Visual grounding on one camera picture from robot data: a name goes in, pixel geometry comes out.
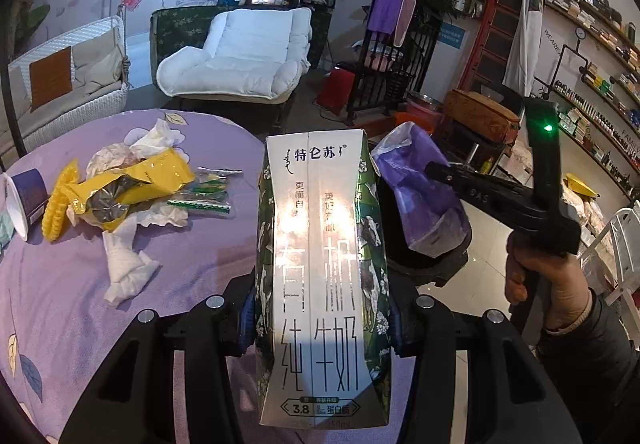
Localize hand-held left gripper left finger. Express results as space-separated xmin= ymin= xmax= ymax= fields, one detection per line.
xmin=59 ymin=274 xmax=261 ymax=444

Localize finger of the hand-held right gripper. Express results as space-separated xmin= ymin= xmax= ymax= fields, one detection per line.
xmin=425 ymin=162 xmax=538 ymax=221

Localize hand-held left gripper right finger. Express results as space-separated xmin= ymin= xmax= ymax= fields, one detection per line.
xmin=387 ymin=271 xmax=583 ymax=444

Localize purple bin bag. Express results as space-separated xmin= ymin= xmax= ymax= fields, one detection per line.
xmin=372 ymin=122 xmax=472 ymax=257

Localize black trash bin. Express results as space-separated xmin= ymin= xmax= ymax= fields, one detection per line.
xmin=376 ymin=174 xmax=473 ymax=287

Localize white and green milk carton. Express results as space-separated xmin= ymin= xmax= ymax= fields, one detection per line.
xmin=254 ymin=128 xmax=392 ymax=442

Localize blue paper cup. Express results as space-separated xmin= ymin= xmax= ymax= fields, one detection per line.
xmin=2 ymin=168 xmax=52 ymax=243

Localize person's right forearm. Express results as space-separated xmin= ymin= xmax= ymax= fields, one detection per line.
xmin=537 ymin=288 xmax=640 ymax=444

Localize person's right hand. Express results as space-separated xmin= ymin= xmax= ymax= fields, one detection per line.
xmin=504 ymin=233 xmax=594 ymax=333

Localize brown bag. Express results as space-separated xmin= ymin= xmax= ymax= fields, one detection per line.
xmin=444 ymin=88 xmax=522 ymax=145

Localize orange bucket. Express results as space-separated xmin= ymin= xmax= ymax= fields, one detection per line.
xmin=395 ymin=111 xmax=437 ymax=135

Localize pink basin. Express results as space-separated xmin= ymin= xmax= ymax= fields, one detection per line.
xmin=405 ymin=91 xmax=446 ymax=125

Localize black metal rack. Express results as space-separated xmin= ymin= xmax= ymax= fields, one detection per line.
xmin=346 ymin=21 xmax=442 ymax=125

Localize white hanging cloth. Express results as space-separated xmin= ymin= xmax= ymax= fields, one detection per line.
xmin=504 ymin=0 xmax=547 ymax=89

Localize red box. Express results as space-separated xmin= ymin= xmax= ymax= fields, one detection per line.
xmin=320 ymin=64 xmax=359 ymax=117

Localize yellow snack wrapper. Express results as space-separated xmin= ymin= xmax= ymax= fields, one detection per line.
xmin=41 ymin=148 xmax=197 ymax=243

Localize purple floral tablecloth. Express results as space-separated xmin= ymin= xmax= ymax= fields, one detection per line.
xmin=0 ymin=108 xmax=416 ymax=444

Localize purple towel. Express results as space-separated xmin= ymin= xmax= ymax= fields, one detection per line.
xmin=367 ymin=0 xmax=417 ymax=47

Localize white padded armchair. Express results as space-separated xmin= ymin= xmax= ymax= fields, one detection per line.
xmin=156 ymin=8 xmax=314 ymax=113

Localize white wicker sofa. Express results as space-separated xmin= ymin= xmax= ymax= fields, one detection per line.
xmin=0 ymin=15 xmax=132 ymax=159

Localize beige cushion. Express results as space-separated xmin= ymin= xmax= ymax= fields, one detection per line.
xmin=70 ymin=30 xmax=124 ymax=98

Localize orange cushion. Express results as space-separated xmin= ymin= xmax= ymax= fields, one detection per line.
xmin=29 ymin=46 xmax=76 ymax=113

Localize wall shelves with bottles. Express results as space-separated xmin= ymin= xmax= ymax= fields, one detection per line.
xmin=530 ymin=0 xmax=640 ymax=207

